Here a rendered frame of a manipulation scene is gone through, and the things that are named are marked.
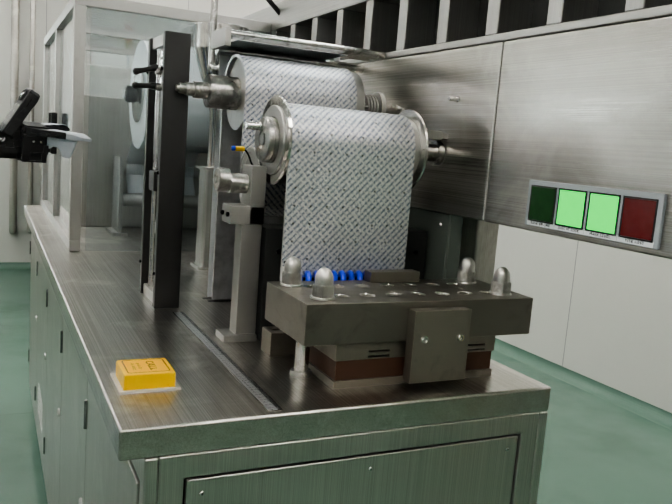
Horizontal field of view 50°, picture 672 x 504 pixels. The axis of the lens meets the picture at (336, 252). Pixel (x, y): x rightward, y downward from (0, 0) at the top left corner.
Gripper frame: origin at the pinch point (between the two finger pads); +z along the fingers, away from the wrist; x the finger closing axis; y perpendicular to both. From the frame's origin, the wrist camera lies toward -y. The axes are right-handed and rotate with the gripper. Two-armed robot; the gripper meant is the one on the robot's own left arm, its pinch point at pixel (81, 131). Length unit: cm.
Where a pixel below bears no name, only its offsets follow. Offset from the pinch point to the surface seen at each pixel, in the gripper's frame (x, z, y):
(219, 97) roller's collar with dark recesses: 45.6, 9.4, -15.0
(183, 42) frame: 38.0, 4.5, -23.9
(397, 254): 82, 28, 6
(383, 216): 80, 24, -1
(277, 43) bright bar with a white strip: 45, 21, -27
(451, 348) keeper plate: 104, 20, 14
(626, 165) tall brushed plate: 119, 29, -18
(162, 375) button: 87, -18, 20
